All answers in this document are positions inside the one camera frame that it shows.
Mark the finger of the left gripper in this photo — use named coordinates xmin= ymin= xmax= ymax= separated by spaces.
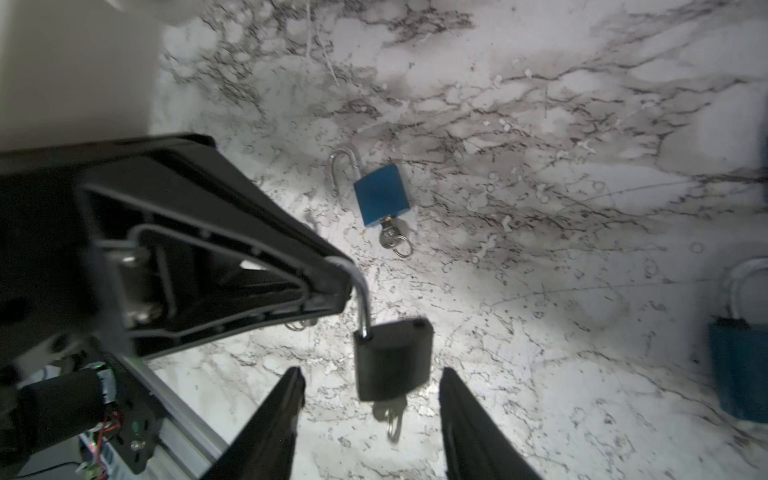
xmin=1 ymin=133 xmax=351 ymax=366

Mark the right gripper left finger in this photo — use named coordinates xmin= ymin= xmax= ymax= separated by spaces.
xmin=202 ymin=367 xmax=306 ymax=480

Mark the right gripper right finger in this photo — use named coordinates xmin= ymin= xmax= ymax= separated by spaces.
xmin=439 ymin=367 xmax=540 ymax=479

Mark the black padlock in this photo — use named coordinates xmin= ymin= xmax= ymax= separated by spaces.
xmin=326 ymin=256 xmax=434 ymax=402

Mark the blue padlock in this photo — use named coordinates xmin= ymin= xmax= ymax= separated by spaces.
xmin=708 ymin=257 xmax=767 ymax=424
xmin=328 ymin=145 xmax=414 ymax=259

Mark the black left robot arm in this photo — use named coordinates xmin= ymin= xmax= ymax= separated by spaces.
xmin=1 ymin=133 xmax=351 ymax=478

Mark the aluminium front rail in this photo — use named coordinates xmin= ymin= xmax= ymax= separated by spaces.
xmin=118 ymin=356 xmax=229 ymax=479

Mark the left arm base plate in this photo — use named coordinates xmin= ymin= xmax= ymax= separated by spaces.
xmin=79 ymin=360 xmax=166 ymax=479

